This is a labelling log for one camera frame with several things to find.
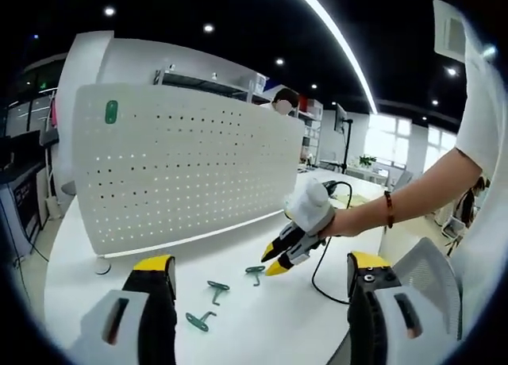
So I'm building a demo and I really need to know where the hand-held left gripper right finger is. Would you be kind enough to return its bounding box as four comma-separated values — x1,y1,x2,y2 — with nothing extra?
346,251,458,365

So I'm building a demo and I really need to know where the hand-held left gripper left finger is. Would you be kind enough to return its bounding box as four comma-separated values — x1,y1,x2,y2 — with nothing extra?
69,255,179,365

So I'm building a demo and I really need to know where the green hook assembly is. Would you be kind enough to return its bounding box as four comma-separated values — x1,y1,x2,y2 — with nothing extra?
103,99,119,125
206,280,231,305
185,309,218,333
244,264,266,287

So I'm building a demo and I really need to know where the white perforated mounting plate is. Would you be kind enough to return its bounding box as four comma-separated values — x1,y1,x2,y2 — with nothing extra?
71,83,306,275

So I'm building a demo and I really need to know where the person's right hand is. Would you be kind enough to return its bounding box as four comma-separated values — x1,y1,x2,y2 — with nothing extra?
317,195,387,239

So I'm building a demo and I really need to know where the white mesh office chair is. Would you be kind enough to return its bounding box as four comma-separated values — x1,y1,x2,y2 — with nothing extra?
391,236,464,340

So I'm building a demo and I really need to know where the shelf of white storage boxes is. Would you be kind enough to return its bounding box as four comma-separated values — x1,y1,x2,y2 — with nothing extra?
297,94,323,163

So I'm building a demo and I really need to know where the black monitor on stand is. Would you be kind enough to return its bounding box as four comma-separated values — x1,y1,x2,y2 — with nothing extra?
334,102,355,176

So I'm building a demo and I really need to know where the black equipment cart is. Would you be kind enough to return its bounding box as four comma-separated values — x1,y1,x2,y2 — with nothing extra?
0,130,55,239

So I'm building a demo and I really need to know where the linear ceiling light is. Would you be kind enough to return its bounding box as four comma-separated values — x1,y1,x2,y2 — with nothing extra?
288,0,379,115

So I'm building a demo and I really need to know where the person's white shirt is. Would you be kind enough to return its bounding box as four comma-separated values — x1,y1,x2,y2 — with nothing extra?
454,23,508,342

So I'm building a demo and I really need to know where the red garment on rack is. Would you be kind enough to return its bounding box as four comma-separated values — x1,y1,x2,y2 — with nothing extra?
44,89,61,144

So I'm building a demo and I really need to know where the ceiling air conditioner vent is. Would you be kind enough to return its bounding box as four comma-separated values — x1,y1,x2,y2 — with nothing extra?
432,0,468,61

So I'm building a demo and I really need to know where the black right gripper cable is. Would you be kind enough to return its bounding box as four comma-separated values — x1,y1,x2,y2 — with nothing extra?
311,180,355,305

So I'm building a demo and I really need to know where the red bead bracelet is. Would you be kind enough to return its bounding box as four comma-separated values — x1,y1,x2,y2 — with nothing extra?
383,190,395,229

